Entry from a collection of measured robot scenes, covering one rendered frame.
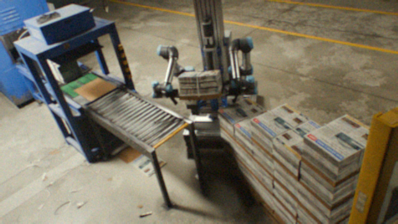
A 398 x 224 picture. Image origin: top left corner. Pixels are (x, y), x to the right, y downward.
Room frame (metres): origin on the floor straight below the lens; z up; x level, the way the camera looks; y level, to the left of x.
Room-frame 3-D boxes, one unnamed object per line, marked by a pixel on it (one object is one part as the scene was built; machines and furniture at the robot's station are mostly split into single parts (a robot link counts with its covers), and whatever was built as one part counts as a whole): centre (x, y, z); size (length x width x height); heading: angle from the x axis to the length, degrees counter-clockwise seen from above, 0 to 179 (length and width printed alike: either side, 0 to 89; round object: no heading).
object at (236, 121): (2.05, -0.57, 0.42); 1.17 x 0.39 x 0.83; 22
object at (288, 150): (1.66, -0.73, 0.95); 0.38 x 0.29 x 0.23; 111
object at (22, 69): (4.44, 2.09, 0.75); 1.53 x 0.64 x 0.10; 40
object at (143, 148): (2.63, 0.91, 0.74); 1.34 x 0.05 x 0.12; 40
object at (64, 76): (4.01, 1.73, 0.93); 0.38 x 0.30 x 0.26; 40
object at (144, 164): (2.82, 0.73, 0.01); 0.37 x 0.28 x 0.01; 40
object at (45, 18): (3.51, 1.45, 1.78); 0.32 x 0.28 x 0.05; 130
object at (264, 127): (1.93, -0.63, 0.95); 0.38 x 0.29 x 0.23; 112
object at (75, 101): (3.57, 1.36, 0.75); 0.70 x 0.65 x 0.10; 40
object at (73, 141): (3.57, 1.36, 0.38); 0.94 x 0.69 x 0.63; 130
